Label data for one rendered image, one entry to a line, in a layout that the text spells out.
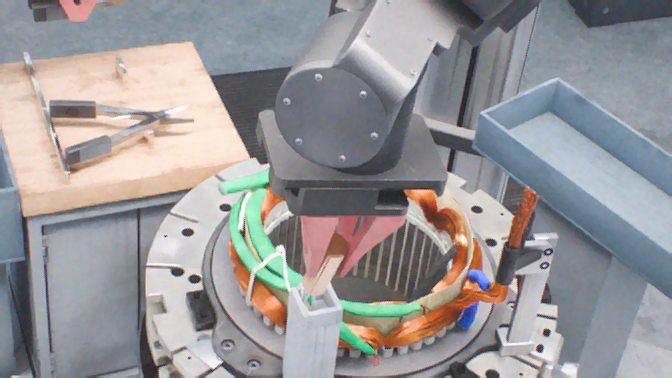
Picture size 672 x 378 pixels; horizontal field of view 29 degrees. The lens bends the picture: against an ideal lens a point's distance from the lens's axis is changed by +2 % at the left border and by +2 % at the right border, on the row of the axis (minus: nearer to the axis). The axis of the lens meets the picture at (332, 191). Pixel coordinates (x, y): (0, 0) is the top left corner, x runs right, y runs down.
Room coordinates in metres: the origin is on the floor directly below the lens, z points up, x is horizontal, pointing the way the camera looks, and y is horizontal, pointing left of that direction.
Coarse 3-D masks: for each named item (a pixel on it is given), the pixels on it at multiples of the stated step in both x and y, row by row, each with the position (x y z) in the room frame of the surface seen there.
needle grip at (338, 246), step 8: (336, 240) 0.56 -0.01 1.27; (344, 240) 0.56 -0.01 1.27; (328, 248) 0.56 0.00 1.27; (336, 248) 0.56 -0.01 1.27; (344, 248) 0.56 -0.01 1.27; (328, 256) 0.55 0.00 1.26; (336, 256) 0.55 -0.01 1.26; (344, 256) 0.55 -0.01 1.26; (328, 264) 0.55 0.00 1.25; (336, 264) 0.56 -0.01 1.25; (320, 272) 0.56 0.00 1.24; (328, 272) 0.56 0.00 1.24; (304, 280) 0.57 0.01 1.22; (312, 280) 0.57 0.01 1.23; (320, 280) 0.56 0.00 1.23; (328, 280) 0.57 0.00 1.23; (304, 288) 0.57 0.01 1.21; (312, 288) 0.57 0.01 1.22; (320, 288) 0.57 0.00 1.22
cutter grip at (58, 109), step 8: (56, 104) 0.88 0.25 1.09; (64, 104) 0.88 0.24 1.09; (72, 104) 0.88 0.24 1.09; (80, 104) 0.88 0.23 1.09; (88, 104) 0.88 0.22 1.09; (96, 104) 0.89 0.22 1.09; (56, 112) 0.88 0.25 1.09; (64, 112) 0.88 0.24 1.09; (72, 112) 0.88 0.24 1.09; (80, 112) 0.88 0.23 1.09; (88, 112) 0.88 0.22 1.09
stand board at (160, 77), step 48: (144, 48) 1.02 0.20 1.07; (192, 48) 1.03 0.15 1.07; (0, 96) 0.92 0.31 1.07; (48, 96) 0.93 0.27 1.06; (96, 96) 0.94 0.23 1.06; (144, 96) 0.94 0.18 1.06; (192, 96) 0.95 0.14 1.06; (48, 144) 0.86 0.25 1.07; (144, 144) 0.87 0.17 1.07; (192, 144) 0.88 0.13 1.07; (240, 144) 0.89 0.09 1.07; (48, 192) 0.80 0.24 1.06; (96, 192) 0.81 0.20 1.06; (144, 192) 0.83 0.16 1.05
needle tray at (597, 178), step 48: (528, 96) 1.02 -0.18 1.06; (576, 96) 1.03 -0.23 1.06; (480, 144) 0.98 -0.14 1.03; (528, 144) 0.99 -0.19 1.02; (576, 144) 1.00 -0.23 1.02; (624, 144) 0.98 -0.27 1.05; (576, 192) 0.89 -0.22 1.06; (624, 192) 0.94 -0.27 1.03; (576, 240) 0.90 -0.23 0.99; (624, 240) 0.85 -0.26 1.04; (576, 288) 0.89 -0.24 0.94; (624, 288) 0.89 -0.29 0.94; (576, 336) 0.87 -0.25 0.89; (624, 336) 0.92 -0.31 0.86
